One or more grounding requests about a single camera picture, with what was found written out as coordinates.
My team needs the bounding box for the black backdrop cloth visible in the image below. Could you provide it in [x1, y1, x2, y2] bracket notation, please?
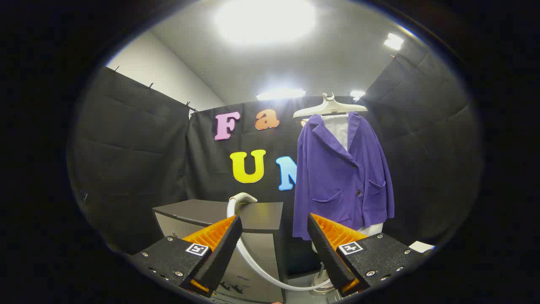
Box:
[67, 40, 483, 271]

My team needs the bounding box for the white clothes hanger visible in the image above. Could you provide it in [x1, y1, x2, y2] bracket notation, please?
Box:
[293, 93, 368, 119]

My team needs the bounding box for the white steamer stand base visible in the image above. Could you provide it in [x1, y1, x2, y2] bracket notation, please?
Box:
[310, 262, 338, 296]

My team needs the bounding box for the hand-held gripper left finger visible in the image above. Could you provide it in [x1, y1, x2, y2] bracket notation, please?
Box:
[129, 214, 244, 298]

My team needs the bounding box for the white paper sheet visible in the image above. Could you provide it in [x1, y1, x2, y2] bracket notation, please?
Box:
[408, 241, 436, 254]

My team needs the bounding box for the white shirt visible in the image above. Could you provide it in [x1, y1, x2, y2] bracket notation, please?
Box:
[321, 114, 384, 237]

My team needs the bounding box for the purple jacket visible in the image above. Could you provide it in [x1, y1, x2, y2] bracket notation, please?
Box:
[292, 112, 395, 241]

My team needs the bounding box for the grey cabinet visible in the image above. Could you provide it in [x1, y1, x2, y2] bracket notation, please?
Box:
[152, 199, 287, 304]

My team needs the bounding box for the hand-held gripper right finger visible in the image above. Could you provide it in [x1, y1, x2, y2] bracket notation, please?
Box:
[307, 213, 424, 298]

